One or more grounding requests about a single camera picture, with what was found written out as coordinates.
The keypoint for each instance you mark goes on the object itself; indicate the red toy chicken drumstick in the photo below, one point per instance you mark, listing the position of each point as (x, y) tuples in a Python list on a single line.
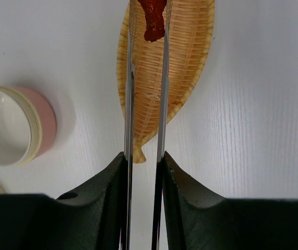
[(153, 11)]

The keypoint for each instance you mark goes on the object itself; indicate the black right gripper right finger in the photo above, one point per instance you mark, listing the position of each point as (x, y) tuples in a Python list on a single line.
[(198, 218)]

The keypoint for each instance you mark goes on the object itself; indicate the metal food tongs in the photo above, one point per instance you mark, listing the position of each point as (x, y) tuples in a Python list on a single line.
[(129, 127)]

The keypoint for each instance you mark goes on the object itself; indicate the pink lunch bowl white inside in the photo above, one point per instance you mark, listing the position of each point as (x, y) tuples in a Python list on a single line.
[(28, 125)]

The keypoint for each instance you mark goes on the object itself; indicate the fish-shaped woven bamboo tray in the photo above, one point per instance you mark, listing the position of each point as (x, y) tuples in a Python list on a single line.
[(190, 35)]

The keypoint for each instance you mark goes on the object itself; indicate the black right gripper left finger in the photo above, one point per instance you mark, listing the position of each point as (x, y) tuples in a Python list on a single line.
[(86, 217)]

